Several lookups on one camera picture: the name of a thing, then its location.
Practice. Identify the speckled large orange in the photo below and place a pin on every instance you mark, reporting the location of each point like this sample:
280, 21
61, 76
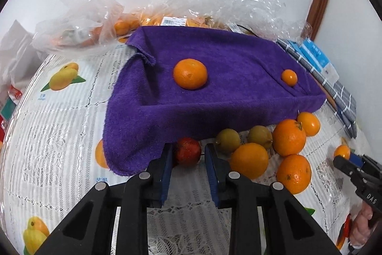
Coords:
294, 174

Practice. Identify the pile of bagged oranges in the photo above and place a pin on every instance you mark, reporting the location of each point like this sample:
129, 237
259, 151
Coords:
152, 20

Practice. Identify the blue tissue pack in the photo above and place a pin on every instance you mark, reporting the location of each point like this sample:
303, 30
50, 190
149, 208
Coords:
320, 59

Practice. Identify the person's right hand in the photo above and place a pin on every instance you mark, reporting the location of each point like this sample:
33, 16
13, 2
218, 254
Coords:
359, 228

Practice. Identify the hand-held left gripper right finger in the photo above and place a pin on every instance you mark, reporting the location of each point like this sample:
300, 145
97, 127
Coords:
211, 174

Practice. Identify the crumpled translucent plastic bag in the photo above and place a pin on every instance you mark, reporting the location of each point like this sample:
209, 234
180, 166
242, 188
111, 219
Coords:
83, 13

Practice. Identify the grey checked cloth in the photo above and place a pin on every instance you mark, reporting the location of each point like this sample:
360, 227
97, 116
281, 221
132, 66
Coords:
343, 102

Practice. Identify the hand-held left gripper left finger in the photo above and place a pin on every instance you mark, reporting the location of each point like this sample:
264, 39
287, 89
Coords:
167, 171

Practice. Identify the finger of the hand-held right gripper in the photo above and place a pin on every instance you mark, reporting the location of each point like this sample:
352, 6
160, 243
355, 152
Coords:
356, 158
343, 164

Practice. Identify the white plastic bag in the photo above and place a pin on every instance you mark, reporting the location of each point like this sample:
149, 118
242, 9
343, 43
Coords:
15, 54

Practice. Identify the medium orange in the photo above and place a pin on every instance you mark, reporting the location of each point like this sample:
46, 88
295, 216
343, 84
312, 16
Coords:
310, 123

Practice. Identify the red round fruit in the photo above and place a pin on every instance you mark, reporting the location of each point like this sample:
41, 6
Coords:
188, 150

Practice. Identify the small orange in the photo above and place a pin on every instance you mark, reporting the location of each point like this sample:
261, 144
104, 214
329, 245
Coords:
289, 77
341, 150

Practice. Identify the green-brown round fruit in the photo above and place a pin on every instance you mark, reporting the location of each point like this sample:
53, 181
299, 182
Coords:
228, 140
259, 135

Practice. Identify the purple towel-lined tray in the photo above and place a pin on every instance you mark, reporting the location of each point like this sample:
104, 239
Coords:
232, 52

